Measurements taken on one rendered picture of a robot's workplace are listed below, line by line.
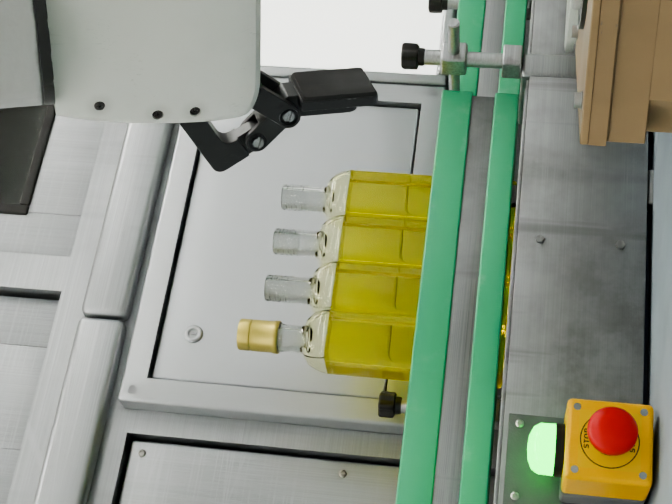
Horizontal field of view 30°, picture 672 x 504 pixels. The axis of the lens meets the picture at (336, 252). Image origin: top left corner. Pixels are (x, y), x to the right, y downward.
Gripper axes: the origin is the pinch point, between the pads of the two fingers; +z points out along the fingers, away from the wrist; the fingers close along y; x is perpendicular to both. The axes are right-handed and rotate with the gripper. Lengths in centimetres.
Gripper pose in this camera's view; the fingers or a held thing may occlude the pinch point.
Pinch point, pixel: (357, 2)
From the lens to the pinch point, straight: 62.7
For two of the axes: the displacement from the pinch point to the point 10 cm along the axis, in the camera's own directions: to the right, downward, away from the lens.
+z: 9.7, -1.1, 2.3
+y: -0.4, 8.3, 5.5
